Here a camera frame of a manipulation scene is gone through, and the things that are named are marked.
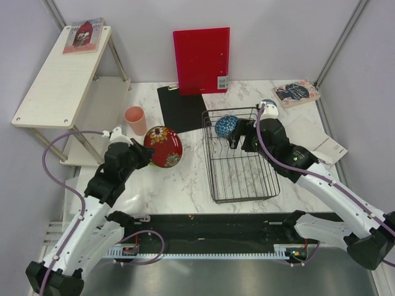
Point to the pink plastic cup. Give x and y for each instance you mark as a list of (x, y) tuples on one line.
[(135, 118)]

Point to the black wire dish rack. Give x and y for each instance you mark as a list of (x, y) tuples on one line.
[(235, 175)]

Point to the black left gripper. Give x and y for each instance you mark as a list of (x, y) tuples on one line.
[(145, 153)]

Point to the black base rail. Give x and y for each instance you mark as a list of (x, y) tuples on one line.
[(209, 234)]

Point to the dark red plate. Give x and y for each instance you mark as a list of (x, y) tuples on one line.
[(166, 144)]

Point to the blue patterned bowl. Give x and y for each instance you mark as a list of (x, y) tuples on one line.
[(225, 125)]

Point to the black clipboard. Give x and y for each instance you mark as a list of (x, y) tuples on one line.
[(181, 113)]

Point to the red cover book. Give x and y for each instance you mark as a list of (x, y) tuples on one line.
[(84, 36)]

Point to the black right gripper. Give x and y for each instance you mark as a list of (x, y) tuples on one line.
[(244, 127)]

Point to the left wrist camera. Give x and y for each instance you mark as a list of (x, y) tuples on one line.
[(118, 134)]

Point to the light blue plastic cup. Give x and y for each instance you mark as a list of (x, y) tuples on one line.
[(268, 101)]

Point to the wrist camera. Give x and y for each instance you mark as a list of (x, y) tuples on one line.
[(118, 134), (270, 111)]

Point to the white paper booklet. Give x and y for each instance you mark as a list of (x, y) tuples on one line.
[(304, 133)]

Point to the floral cover book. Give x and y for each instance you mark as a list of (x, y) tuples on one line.
[(296, 93)]

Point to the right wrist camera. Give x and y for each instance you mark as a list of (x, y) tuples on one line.
[(270, 111)]

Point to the white wooden shelf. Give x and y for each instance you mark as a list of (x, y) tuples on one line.
[(67, 94)]

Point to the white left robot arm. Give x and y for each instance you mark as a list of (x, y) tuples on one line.
[(94, 229)]

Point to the red folder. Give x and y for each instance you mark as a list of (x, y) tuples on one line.
[(202, 60)]

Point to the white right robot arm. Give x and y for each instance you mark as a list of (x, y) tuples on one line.
[(364, 232)]

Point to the white cable duct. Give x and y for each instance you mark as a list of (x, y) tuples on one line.
[(280, 252)]

